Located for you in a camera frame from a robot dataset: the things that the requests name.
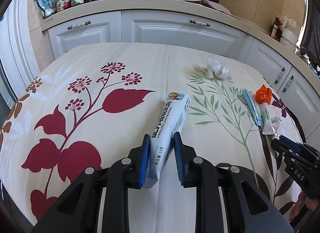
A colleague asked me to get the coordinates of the orange plastic bag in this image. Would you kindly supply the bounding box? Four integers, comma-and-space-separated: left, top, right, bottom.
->
255, 85, 272, 104

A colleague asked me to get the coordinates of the clear plastic bag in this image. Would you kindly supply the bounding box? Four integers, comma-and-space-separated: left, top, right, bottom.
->
207, 57, 229, 80

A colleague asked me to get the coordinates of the blue white milk powder sachet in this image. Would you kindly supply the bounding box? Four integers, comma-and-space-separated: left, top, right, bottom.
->
143, 92, 190, 189

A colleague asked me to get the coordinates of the person's hand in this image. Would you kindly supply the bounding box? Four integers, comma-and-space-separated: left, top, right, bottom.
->
290, 191, 319, 219

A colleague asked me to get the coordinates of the white green tube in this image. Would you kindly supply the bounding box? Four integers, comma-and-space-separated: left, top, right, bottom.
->
260, 102, 273, 135

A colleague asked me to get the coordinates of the silver foil blister pack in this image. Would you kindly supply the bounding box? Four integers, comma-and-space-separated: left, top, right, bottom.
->
269, 116, 281, 140

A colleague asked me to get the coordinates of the light blue sachet strip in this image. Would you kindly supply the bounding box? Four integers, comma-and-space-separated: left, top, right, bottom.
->
242, 89, 263, 127

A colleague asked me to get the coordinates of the dark window curtain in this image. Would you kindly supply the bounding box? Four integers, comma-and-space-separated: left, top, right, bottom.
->
300, 0, 319, 73

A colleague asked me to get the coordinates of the upper white plastic container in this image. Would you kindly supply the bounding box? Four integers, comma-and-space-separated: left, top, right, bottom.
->
281, 28, 298, 47

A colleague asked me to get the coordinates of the floral tablecloth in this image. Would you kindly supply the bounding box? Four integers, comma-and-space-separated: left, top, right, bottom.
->
1, 43, 300, 232

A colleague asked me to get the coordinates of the dark sauce bottle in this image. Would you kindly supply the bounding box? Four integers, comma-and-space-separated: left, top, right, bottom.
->
270, 17, 279, 38

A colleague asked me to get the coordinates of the blue white salt bag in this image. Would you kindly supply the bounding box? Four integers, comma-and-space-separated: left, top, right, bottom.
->
35, 0, 56, 19

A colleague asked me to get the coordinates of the cabinet door handle right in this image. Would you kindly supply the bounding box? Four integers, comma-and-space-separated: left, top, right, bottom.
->
282, 76, 294, 93

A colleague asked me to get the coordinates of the cabinet door handle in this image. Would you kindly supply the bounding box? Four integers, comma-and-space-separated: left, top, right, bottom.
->
282, 76, 294, 93
274, 67, 285, 84

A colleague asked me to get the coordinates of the cabinet door handle left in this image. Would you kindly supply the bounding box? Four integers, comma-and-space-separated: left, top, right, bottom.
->
274, 67, 285, 84

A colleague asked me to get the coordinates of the white wall socket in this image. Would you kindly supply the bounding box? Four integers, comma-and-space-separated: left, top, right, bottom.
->
289, 18, 297, 28

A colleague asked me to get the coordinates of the drawer handle middle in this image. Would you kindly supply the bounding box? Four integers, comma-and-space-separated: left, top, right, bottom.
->
189, 20, 210, 27

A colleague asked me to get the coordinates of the drawer handle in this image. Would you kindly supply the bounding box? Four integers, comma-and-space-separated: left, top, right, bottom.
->
189, 20, 210, 27
67, 21, 91, 30

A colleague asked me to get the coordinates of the drawer handle left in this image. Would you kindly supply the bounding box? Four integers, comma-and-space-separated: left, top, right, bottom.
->
67, 21, 91, 30

